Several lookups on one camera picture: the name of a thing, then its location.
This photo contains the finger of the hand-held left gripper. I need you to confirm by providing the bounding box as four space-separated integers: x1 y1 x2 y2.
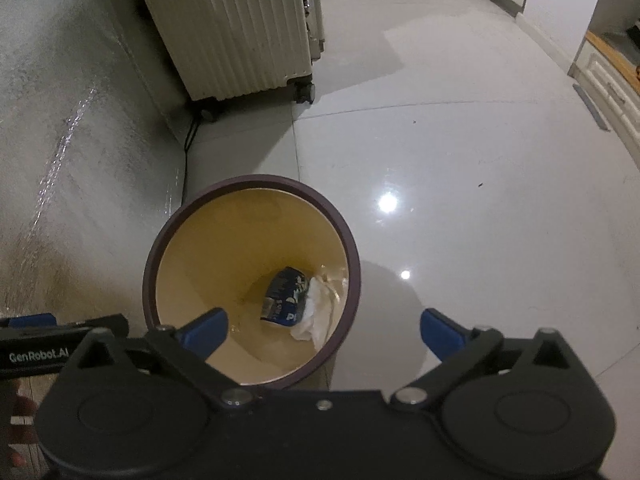
0 312 130 341

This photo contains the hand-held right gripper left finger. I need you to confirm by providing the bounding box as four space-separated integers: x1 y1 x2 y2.
60 307 258 411

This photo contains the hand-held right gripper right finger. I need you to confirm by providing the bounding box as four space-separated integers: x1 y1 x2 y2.
390 308 601 411

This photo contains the yellow trash bin brown rim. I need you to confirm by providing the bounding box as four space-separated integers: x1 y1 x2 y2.
142 174 362 392

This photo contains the person's left hand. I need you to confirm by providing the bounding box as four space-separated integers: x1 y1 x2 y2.
0 377 41 461

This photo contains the crushed blue drink can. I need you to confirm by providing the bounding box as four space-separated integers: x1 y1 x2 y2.
259 266 313 328

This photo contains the crumpled white tissue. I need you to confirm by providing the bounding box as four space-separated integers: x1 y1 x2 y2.
290 272 348 351

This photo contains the cream ribbed suitcase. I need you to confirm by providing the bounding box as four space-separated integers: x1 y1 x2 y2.
134 0 327 123

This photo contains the white drawer platform wooden top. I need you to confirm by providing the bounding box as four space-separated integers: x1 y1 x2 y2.
570 30 640 161

